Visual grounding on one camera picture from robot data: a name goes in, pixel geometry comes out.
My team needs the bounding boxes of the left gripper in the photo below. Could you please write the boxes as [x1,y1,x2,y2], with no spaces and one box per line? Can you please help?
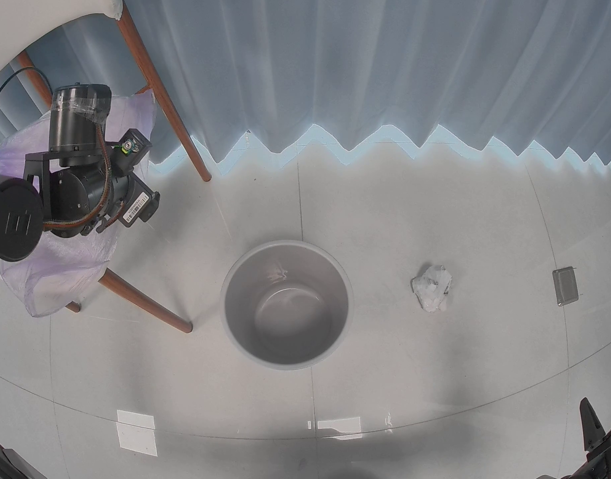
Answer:
[105,174,161,228]

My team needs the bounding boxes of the purple plastic bag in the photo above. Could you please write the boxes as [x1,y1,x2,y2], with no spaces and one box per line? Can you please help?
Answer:
[0,93,157,318]

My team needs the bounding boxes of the pale grey trash bin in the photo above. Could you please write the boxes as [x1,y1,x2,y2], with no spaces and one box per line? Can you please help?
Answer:
[220,239,355,371]

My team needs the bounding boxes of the white cushioned wooden chair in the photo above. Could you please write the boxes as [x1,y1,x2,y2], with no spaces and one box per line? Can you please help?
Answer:
[0,0,213,334]

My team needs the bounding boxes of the crumpled white paper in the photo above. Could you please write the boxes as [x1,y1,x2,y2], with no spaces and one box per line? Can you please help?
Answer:
[410,264,454,313]

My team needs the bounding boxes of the blue-grey curtain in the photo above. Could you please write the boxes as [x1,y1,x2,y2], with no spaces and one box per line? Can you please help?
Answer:
[0,0,611,169]

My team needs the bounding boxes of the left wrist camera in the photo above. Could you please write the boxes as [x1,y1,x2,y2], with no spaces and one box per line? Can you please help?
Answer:
[111,129,152,178]

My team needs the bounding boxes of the black cable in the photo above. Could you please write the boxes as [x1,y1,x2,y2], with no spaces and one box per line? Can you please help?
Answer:
[0,66,54,118]

